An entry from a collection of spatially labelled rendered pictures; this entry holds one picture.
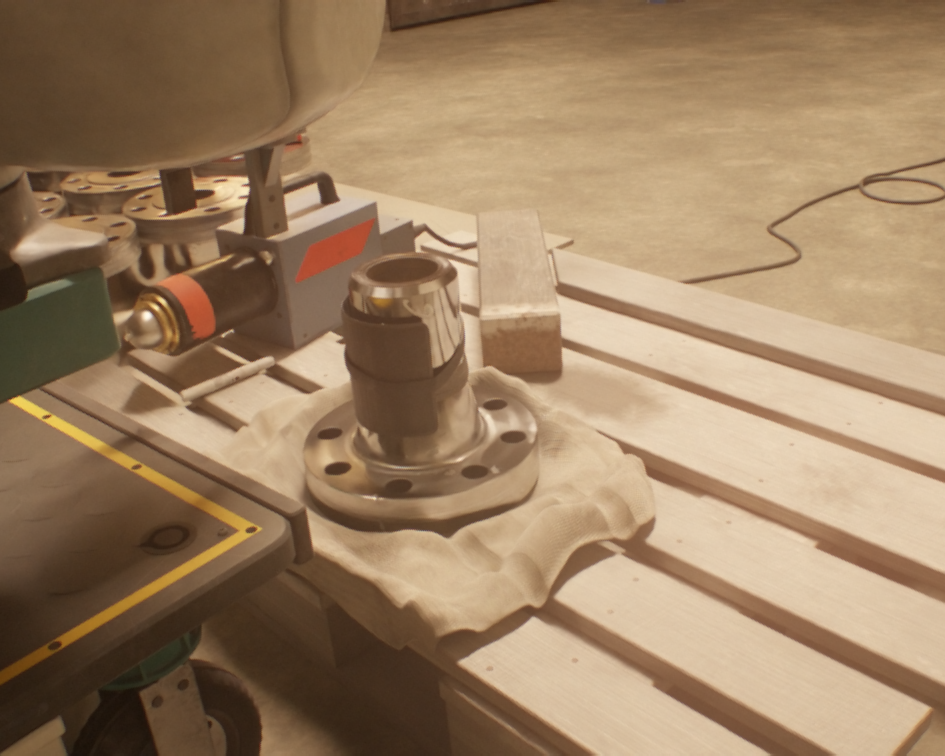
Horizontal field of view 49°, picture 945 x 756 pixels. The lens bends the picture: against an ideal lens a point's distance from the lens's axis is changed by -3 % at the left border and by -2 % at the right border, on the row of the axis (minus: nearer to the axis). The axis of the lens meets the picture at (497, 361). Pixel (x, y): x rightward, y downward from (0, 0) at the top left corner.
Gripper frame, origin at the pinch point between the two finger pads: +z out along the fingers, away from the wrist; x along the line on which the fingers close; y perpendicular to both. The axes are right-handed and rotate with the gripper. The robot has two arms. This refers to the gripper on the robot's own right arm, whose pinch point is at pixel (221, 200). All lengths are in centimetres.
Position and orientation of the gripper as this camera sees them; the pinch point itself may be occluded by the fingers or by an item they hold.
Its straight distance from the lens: 96.3
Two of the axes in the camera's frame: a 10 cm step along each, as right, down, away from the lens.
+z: 0.6, 9.0, 4.3
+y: -6.4, 3.7, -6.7
